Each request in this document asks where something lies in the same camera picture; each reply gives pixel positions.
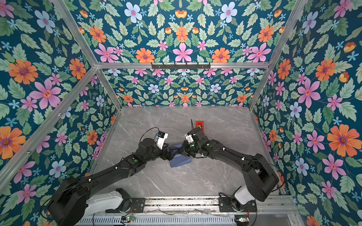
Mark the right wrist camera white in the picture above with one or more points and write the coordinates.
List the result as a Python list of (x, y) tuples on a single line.
[(190, 137)]

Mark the red tape dispenser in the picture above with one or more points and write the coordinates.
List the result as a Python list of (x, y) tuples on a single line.
[(201, 125)]

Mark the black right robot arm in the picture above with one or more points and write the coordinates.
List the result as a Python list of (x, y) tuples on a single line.
[(259, 176)]

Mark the black hook rail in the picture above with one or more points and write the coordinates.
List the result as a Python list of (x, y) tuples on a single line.
[(176, 66)]

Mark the white vented cable duct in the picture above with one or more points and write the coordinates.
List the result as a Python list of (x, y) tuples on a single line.
[(158, 220)]

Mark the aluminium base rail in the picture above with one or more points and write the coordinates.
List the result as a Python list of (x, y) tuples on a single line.
[(274, 204)]

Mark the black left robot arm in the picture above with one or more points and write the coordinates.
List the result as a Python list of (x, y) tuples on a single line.
[(71, 201)]

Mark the aluminium horizontal back bar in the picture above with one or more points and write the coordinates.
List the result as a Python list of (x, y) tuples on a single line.
[(118, 65)]

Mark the aluminium corner frame post right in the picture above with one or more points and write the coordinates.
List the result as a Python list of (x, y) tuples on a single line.
[(289, 26)]

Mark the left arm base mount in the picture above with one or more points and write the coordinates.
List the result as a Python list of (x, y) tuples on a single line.
[(128, 204)]

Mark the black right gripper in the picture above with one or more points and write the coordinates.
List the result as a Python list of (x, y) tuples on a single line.
[(185, 149)]

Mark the aluminium corner frame post left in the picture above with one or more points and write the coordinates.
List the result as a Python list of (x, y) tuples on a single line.
[(85, 48)]

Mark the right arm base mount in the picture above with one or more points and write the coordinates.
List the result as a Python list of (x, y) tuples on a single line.
[(234, 202)]

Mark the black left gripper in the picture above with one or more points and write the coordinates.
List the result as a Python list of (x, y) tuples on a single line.
[(170, 156)]

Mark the aluminium corner frame post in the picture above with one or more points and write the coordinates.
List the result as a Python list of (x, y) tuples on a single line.
[(85, 48), (289, 26)]

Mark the aluminium left side bar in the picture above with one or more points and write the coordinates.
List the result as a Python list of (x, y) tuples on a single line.
[(9, 171)]

